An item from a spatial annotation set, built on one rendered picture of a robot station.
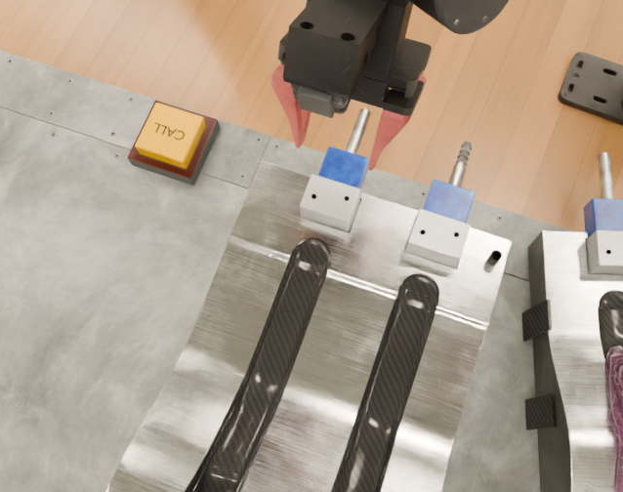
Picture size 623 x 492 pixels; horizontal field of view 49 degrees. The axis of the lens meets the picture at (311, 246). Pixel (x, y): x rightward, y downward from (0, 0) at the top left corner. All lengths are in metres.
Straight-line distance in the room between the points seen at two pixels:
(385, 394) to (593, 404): 0.19
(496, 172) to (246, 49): 0.34
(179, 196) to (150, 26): 0.24
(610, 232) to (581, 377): 0.14
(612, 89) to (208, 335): 0.54
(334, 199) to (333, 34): 0.27
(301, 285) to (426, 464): 0.20
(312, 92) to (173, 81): 0.46
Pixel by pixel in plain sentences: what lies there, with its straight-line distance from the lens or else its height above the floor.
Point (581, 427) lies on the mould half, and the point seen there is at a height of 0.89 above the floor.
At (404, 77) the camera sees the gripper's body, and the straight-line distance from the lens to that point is 0.49.
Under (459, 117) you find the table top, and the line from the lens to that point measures 0.83.
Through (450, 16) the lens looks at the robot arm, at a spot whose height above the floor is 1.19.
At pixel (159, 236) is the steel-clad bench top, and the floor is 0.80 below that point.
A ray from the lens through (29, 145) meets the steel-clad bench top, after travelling 0.88.
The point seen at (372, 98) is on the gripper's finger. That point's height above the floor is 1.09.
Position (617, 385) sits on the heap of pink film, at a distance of 0.68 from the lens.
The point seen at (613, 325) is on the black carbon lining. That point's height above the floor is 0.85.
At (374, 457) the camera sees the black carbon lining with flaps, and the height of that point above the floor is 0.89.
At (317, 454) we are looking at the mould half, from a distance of 0.62.
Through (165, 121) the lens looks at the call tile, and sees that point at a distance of 0.80.
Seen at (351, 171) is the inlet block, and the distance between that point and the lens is 0.67.
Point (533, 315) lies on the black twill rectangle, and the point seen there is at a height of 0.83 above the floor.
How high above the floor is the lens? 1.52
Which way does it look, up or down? 72 degrees down
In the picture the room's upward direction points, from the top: 5 degrees counter-clockwise
